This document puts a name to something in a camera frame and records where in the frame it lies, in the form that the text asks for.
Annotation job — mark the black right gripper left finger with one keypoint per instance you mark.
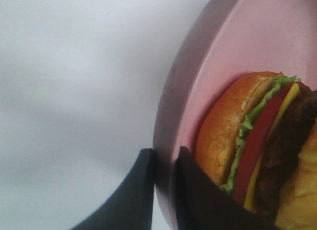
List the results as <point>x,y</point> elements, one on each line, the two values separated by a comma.
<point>130,207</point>

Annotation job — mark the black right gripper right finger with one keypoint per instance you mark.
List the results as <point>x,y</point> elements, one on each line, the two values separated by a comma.
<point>201,205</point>

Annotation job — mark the burger with sesame-free bun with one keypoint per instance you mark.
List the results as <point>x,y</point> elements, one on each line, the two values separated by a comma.
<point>258,144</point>

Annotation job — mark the pink round plate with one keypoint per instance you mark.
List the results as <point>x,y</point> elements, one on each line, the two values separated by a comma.
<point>229,38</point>

